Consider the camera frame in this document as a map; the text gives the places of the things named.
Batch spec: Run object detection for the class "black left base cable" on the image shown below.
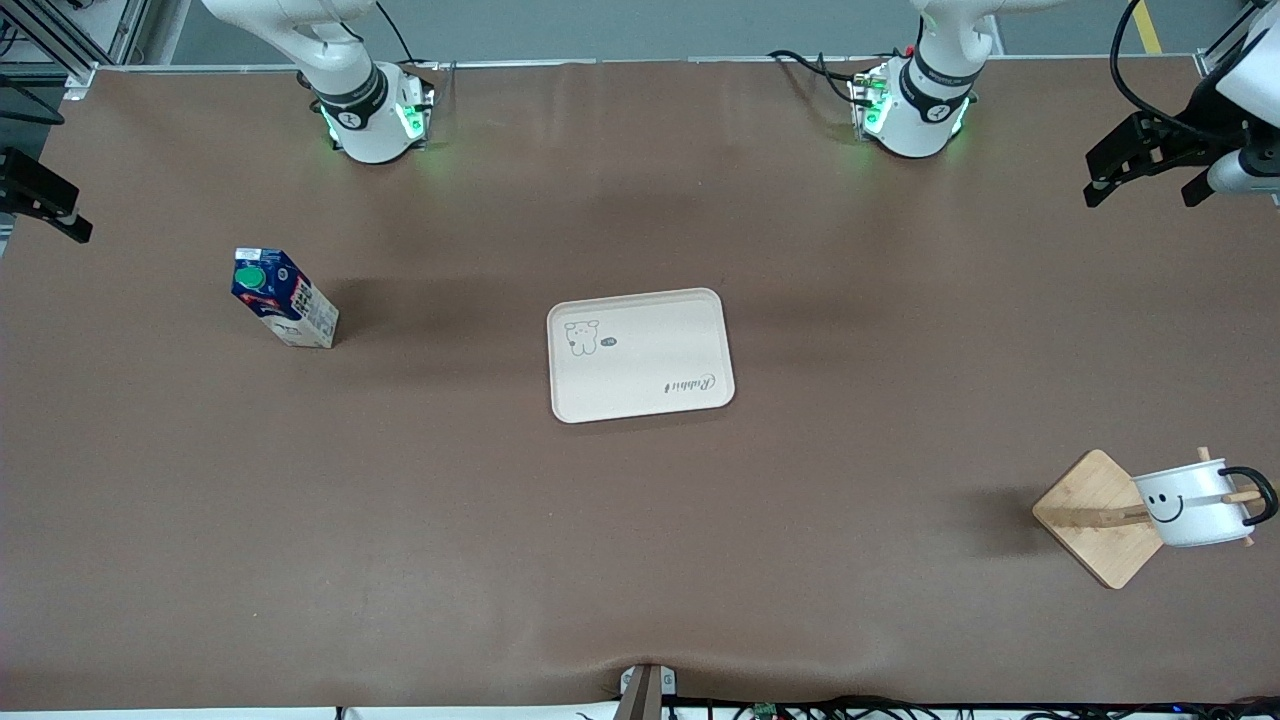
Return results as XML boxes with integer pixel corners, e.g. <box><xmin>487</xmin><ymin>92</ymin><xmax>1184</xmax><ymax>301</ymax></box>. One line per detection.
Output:
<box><xmin>768</xmin><ymin>50</ymin><xmax>863</xmax><ymax>106</ymax></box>

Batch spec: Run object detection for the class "wooden cup stand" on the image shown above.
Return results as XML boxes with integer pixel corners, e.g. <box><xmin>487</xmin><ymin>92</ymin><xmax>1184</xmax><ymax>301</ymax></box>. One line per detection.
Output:
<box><xmin>1032</xmin><ymin>446</ymin><xmax>1265</xmax><ymax>591</ymax></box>

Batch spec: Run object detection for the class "black base cable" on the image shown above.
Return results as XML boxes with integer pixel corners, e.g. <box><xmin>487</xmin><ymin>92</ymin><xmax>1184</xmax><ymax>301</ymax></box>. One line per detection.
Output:
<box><xmin>375</xmin><ymin>0</ymin><xmax>446</xmax><ymax>76</ymax></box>
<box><xmin>768</xmin><ymin>50</ymin><xmax>863</xmax><ymax>106</ymax></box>

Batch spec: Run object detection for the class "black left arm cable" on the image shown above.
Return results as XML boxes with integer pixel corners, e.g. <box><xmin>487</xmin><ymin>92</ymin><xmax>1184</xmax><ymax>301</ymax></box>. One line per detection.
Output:
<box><xmin>1111</xmin><ymin>0</ymin><xmax>1251</xmax><ymax>141</ymax></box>

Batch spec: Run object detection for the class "beige rabbit print tray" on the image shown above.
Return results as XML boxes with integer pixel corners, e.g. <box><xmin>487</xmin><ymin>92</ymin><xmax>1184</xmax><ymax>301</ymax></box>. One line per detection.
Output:
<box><xmin>546</xmin><ymin>288</ymin><xmax>736</xmax><ymax>425</ymax></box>

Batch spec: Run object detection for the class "white smiley face mug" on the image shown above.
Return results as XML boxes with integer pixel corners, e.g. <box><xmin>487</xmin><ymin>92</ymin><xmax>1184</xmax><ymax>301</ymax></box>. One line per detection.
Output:
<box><xmin>1132</xmin><ymin>458</ymin><xmax>1279</xmax><ymax>548</ymax></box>

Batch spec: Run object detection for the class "aluminium frame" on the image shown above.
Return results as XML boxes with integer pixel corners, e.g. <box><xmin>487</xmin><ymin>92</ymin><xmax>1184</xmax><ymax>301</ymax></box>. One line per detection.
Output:
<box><xmin>0</xmin><ymin>0</ymin><xmax>151</xmax><ymax>101</ymax></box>

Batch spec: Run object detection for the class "black table edge cable bundle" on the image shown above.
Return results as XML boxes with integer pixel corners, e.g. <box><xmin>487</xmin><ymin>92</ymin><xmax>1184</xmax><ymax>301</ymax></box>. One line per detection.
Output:
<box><xmin>670</xmin><ymin>694</ymin><xmax>1280</xmax><ymax>720</ymax></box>

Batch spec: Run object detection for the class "blue white milk carton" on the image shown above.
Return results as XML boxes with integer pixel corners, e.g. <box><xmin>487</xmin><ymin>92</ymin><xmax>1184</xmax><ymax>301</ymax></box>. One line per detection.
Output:
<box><xmin>231</xmin><ymin>247</ymin><xmax>340</xmax><ymax>350</ymax></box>

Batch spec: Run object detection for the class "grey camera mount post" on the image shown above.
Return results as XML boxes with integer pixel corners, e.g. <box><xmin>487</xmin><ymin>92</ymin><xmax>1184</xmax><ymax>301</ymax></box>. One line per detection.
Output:
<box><xmin>618</xmin><ymin>663</ymin><xmax>678</xmax><ymax>720</ymax></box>

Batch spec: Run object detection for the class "black right base cable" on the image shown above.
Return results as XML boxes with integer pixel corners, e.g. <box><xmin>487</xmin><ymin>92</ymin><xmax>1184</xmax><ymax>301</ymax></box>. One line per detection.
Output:
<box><xmin>375</xmin><ymin>0</ymin><xmax>446</xmax><ymax>76</ymax></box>

